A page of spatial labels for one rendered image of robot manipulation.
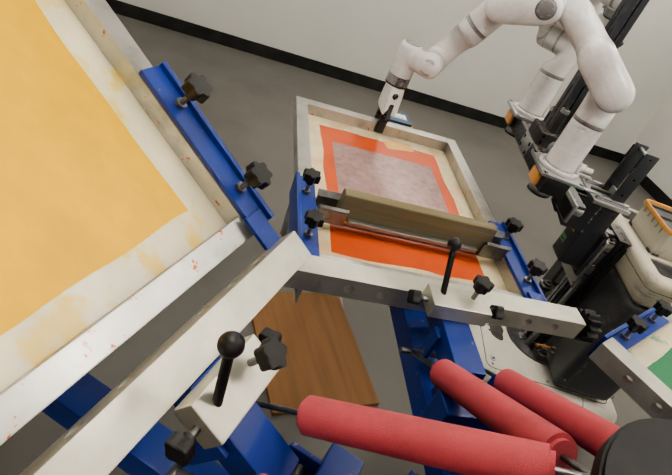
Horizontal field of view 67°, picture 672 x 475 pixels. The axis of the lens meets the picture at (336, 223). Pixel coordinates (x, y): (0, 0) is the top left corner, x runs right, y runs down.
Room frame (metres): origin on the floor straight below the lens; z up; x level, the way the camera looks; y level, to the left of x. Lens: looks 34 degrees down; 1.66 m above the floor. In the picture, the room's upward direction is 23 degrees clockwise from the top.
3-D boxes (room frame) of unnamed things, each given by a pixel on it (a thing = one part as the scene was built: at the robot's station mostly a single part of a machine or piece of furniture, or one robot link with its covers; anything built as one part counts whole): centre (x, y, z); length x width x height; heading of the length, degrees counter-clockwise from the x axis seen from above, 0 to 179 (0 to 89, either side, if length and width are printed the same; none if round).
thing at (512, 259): (1.12, -0.46, 0.98); 0.30 x 0.05 x 0.07; 18
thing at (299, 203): (0.95, 0.07, 0.98); 0.30 x 0.05 x 0.07; 18
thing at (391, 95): (1.62, 0.00, 1.11); 0.10 x 0.08 x 0.11; 18
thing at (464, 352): (0.73, -0.29, 1.02); 0.17 x 0.06 x 0.05; 18
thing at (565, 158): (1.51, -0.58, 1.21); 0.16 x 0.13 x 0.15; 97
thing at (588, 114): (1.50, -0.56, 1.37); 0.13 x 0.10 x 0.16; 170
